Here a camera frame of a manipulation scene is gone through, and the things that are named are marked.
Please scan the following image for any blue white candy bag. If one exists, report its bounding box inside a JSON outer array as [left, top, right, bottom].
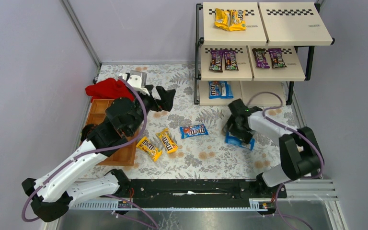
[[219, 81, 233, 99]]

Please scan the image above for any blue M&M candy bag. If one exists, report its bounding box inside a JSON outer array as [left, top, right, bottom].
[[180, 124, 209, 139]]

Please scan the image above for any purple candy bag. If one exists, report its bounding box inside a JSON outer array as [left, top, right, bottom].
[[268, 48, 287, 69], [252, 48, 270, 69]]

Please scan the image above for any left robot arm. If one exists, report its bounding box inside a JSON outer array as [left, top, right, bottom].
[[22, 86, 176, 222]]

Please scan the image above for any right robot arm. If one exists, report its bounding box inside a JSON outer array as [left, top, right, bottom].
[[223, 99, 324, 188]]

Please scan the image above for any yellow candy bag on mat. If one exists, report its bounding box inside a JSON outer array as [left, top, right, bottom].
[[136, 137, 162, 162]]

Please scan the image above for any blue candy bag on shelf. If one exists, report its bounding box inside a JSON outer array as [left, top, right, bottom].
[[208, 81, 222, 99]]

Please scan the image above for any yellow candy bag upright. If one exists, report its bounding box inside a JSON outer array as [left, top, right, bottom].
[[156, 128, 178, 154]]

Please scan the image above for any brown candy bag left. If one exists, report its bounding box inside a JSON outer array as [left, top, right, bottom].
[[209, 50, 223, 73]]

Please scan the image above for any brown candy bag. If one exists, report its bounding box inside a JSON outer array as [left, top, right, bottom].
[[224, 50, 239, 71], [209, 50, 223, 73]]

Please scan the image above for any brown candy bag right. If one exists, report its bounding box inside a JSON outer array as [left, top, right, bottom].
[[224, 50, 239, 71]]

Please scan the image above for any three-tier shelf rack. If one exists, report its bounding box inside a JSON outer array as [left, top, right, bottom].
[[194, 1, 334, 106]]

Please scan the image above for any yellow candy bag left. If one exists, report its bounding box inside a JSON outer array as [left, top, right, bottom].
[[214, 8, 230, 31]]

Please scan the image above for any yellow candy bag right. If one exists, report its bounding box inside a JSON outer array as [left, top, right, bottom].
[[229, 10, 246, 31]]

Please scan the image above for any red cloth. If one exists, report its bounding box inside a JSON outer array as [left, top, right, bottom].
[[85, 78, 135, 102]]

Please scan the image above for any floral table mat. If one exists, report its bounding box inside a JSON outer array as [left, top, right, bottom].
[[98, 64, 280, 179]]

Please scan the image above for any wooden compartment tray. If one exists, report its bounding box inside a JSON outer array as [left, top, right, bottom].
[[85, 99, 137, 166]]

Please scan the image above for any black rolled sock orange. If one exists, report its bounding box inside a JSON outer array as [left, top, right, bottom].
[[80, 124, 97, 142]]

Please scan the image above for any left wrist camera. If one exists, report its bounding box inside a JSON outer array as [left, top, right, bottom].
[[118, 70, 149, 95]]

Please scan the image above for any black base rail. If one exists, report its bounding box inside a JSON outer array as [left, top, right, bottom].
[[108, 169, 287, 209]]

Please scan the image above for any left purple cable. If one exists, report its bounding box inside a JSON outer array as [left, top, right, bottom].
[[21, 76, 149, 223]]

